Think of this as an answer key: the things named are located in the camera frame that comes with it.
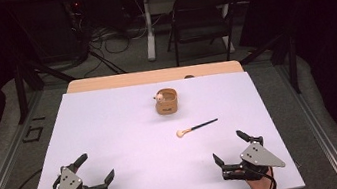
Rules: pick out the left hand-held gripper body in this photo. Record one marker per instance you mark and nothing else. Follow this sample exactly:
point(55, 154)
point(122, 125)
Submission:
point(68, 185)

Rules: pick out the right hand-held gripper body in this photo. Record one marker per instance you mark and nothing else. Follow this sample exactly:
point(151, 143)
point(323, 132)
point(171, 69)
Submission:
point(260, 156)

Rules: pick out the round wooden holder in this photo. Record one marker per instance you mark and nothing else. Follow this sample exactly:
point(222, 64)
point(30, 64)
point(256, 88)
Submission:
point(167, 106)

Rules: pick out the person's right hand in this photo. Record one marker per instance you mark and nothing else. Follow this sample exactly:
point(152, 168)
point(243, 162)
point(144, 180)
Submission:
point(259, 184)

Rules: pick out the white table mat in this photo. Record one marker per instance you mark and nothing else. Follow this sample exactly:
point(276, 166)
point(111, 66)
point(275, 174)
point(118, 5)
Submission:
point(138, 153)

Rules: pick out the brown table grommet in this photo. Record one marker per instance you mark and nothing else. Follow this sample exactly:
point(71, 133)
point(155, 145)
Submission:
point(189, 76)

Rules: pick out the small beige round figure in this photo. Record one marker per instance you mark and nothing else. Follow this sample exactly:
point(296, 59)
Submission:
point(159, 97)

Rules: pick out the black metal stand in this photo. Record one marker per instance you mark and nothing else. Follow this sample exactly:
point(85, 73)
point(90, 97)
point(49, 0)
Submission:
point(292, 62)
point(21, 93)

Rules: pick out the light wooden table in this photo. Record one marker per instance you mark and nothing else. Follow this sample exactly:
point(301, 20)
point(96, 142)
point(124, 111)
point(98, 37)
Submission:
point(153, 75)

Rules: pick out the black folding chair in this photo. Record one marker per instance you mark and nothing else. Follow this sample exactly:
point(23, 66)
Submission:
point(203, 5)

